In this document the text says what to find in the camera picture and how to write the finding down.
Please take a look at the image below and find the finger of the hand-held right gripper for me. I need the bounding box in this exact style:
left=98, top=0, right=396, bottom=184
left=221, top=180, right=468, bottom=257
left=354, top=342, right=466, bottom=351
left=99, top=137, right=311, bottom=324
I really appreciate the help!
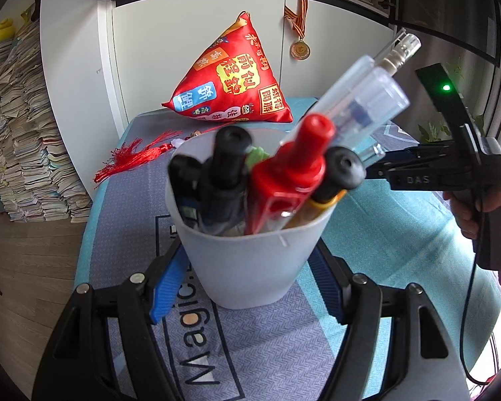
left=364, top=163, right=401, bottom=181
left=376, top=142, right=458, bottom=168

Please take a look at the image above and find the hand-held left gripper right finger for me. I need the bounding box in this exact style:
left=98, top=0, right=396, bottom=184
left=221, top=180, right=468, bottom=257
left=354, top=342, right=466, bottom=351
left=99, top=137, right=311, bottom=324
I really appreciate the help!
left=309, top=244, right=472, bottom=401

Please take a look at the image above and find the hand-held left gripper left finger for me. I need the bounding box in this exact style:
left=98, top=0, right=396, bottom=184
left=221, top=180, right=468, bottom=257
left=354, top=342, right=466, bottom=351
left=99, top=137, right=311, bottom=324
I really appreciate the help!
left=31, top=240, right=188, bottom=401

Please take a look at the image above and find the translucent white cup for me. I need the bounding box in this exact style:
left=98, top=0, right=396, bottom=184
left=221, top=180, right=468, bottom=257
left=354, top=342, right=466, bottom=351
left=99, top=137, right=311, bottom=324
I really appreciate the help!
left=166, top=127, right=339, bottom=310

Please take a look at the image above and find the person's right hand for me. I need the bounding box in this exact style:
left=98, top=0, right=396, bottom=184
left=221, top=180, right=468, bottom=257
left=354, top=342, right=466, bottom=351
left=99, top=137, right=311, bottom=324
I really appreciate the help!
left=443, top=173, right=501, bottom=241

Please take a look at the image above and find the red tassel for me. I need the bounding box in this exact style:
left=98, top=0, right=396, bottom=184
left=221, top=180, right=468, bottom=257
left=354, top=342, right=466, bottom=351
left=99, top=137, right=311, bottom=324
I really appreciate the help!
left=94, top=129, right=201, bottom=183

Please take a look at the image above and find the gold medal with striped ribbon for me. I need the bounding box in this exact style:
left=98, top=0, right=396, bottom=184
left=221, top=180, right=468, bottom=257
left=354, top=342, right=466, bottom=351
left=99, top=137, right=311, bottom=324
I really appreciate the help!
left=283, top=0, right=312, bottom=60

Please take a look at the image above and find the dark glass cabinet door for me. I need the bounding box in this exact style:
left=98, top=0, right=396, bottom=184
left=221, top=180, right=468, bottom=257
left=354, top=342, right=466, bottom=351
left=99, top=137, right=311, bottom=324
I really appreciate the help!
left=390, top=0, right=501, bottom=68

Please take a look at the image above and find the red pyramid pillow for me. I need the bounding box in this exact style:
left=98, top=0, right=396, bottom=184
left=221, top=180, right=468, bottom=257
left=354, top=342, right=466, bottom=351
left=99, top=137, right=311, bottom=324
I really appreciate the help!
left=161, top=12, right=295, bottom=124

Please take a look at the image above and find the pile of papers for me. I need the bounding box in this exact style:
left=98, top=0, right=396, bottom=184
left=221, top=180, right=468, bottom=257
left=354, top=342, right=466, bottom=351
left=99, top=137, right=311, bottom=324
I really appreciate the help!
left=0, top=21, right=93, bottom=223

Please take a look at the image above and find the white bookshelf cabinet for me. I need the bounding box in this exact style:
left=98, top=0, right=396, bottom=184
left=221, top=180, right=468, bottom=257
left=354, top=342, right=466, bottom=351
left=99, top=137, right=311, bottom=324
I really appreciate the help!
left=39, top=0, right=401, bottom=163

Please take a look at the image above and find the black cable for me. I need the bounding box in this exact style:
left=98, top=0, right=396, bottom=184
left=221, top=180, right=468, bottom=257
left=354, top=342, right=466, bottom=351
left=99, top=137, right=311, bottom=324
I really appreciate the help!
left=461, top=255, right=501, bottom=386

